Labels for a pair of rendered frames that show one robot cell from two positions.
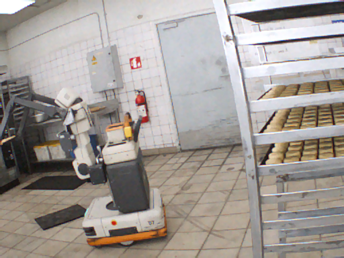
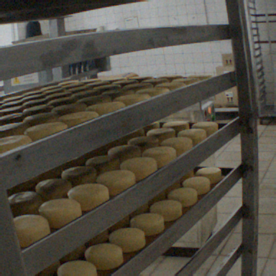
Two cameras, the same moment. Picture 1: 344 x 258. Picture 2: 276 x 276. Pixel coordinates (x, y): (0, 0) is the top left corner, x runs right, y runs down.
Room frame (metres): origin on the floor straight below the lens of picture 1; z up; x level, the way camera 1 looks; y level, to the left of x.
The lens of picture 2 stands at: (1.18, -1.22, 1.24)
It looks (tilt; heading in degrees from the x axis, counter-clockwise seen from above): 13 degrees down; 97
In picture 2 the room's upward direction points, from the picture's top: 7 degrees counter-clockwise
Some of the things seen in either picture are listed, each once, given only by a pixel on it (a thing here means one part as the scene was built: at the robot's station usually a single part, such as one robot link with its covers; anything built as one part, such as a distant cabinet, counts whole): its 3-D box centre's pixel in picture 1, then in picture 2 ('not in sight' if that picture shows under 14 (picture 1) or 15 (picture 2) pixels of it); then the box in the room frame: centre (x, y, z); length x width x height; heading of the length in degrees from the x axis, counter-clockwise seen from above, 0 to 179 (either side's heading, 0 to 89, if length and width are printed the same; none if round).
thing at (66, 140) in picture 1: (69, 136); not in sight; (2.75, 0.83, 0.93); 0.28 x 0.16 x 0.22; 1
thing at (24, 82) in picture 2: not in sight; (60, 83); (0.47, 1.36, 1.01); 0.72 x 0.33 x 0.34; 71
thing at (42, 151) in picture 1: (48, 150); not in sight; (5.90, 2.28, 0.36); 0.47 x 0.39 x 0.26; 157
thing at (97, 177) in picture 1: (91, 172); not in sight; (2.69, 0.70, 0.61); 0.28 x 0.27 x 0.25; 1
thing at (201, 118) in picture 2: not in sight; (207, 118); (1.29, 1.08, 0.77); 0.24 x 0.04 x 0.14; 71
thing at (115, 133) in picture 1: (117, 132); not in sight; (2.76, 0.42, 0.87); 0.23 x 0.15 x 0.11; 1
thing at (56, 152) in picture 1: (62, 148); not in sight; (5.75, 1.91, 0.36); 0.47 x 0.38 x 0.26; 159
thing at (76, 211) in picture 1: (61, 216); not in sight; (3.33, 1.36, 0.01); 0.60 x 0.40 x 0.03; 125
